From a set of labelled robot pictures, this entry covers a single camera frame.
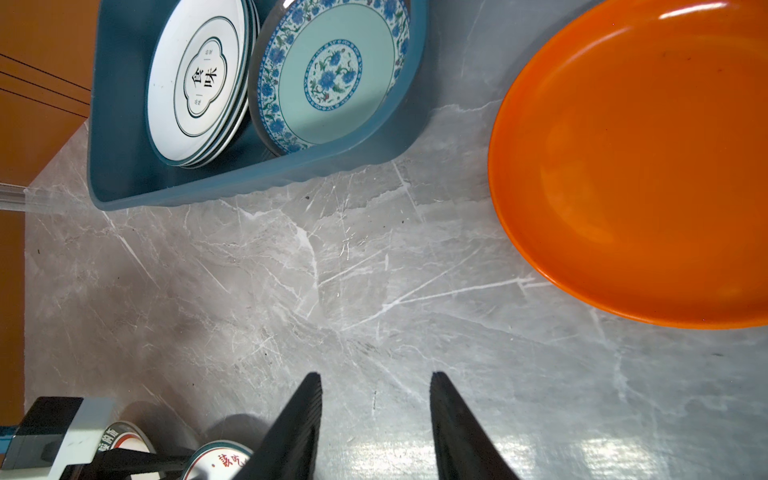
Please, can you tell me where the white plate black emblem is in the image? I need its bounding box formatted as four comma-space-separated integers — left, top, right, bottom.
174, 1, 261, 169
145, 0, 260, 169

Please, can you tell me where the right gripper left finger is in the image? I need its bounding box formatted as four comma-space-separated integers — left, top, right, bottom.
235, 372, 322, 479

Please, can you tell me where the teal plastic bin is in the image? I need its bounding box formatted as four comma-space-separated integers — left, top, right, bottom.
88, 1, 433, 211

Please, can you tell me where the green patterned small plate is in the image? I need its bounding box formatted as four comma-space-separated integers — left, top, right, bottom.
248, 0, 410, 155

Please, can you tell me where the white orange sunburst plate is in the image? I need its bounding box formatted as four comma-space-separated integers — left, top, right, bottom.
179, 440, 253, 480

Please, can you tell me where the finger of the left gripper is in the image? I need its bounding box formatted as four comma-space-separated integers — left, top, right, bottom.
79, 449, 188, 480

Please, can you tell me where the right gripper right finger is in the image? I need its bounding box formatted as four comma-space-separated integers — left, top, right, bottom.
430, 372, 519, 480

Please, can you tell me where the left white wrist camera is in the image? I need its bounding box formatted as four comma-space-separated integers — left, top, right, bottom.
1, 396, 115, 479

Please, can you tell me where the white plate dark green rim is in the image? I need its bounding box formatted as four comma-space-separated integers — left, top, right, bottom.
96, 421, 164, 480

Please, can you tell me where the left aluminium corner post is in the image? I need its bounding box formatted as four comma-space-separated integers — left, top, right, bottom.
0, 183, 27, 212

